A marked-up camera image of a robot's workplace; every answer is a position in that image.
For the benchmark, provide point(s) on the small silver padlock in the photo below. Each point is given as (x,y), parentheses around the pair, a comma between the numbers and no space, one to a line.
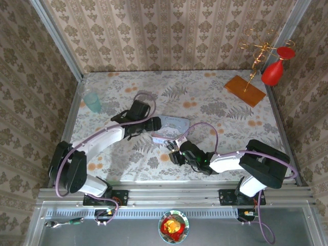
(169,145)

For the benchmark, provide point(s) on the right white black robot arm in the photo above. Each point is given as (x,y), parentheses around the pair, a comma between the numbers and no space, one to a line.
(225,161)

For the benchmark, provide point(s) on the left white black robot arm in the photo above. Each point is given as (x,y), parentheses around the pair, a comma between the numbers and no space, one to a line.
(102,138)

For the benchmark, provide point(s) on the green translucent tumbler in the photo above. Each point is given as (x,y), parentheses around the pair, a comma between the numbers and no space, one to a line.
(92,103)

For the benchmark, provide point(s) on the yellow candy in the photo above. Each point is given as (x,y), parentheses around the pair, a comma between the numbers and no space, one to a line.
(172,225)

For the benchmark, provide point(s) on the red foil candy wrapper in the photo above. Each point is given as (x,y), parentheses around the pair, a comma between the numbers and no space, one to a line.
(179,229)

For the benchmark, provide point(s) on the patterned ceramic bowl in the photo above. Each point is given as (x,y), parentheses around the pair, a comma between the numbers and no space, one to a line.
(161,232)

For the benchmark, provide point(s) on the red wine glass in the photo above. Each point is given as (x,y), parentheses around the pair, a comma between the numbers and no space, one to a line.
(271,73)

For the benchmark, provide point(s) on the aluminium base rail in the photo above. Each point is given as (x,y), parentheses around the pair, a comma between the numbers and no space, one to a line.
(174,196)

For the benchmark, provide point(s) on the aluminium frame post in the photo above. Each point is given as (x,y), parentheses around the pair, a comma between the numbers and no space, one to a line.
(59,41)
(287,33)

